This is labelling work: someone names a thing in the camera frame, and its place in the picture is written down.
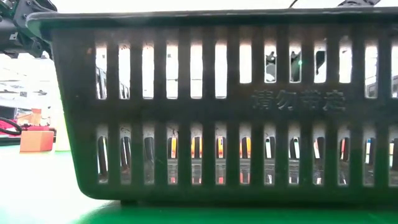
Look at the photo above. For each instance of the black slotted plastic basket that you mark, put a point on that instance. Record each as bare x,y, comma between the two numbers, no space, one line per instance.
199,109

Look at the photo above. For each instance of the red plastic basket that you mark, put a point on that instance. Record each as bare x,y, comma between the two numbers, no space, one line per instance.
219,147

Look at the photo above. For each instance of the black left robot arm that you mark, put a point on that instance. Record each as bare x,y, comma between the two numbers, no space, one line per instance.
18,28

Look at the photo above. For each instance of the red storage bin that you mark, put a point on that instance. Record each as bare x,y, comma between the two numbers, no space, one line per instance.
37,128

